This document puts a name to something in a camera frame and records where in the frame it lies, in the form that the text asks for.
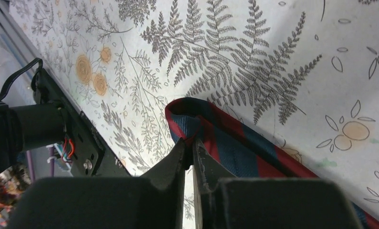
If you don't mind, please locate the red navy striped tie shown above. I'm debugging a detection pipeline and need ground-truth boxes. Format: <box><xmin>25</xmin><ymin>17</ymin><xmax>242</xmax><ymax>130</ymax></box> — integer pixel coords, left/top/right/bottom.
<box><xmin>164</xmin><ymin>97</ymin><xmax>379</xmax><ymax>229</ymax></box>

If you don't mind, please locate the floral table mat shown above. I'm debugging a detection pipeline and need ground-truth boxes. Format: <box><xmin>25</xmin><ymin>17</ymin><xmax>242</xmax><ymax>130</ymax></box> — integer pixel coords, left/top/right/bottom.
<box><xmin>9</xmin><ymin>0</ymin><xmax>379</xmax><ymax>221</ymax></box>

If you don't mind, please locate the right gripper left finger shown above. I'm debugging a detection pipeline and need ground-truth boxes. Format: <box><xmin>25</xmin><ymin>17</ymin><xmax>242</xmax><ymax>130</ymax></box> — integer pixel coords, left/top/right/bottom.
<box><xmin>7</xmin><ymin>139</ymin><xmax>186</xmax><ymax>229</ymax></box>

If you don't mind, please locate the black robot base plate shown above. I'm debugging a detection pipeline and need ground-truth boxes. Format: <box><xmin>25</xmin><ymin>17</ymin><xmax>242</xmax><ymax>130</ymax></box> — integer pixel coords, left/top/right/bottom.
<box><xmin>31</xmin><ymin>58</ymin><xmax>130</xmax><ymax>177</ymax></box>

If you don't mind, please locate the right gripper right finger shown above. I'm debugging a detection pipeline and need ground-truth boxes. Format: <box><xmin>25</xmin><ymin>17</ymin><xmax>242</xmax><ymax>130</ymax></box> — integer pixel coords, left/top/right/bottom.
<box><xmin>193</xmin><ymin>140</ymin><xmax>362</xmax><ymax>229</ymax></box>

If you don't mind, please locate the orange black patterned tie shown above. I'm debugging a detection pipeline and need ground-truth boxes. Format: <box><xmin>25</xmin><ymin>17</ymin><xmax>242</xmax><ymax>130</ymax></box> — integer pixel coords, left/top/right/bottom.
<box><xmin>0</xmin><ymin>163</ymin><xmax>31</xmax><ymax>229</ymax></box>

